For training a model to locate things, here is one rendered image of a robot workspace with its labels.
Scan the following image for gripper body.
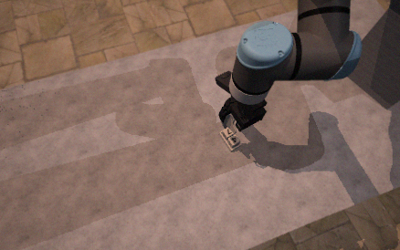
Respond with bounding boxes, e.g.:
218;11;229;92
224;95;267;132

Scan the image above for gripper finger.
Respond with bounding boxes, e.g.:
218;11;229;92
219;105;237;133

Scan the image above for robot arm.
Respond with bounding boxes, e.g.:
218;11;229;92
215;0;362;105

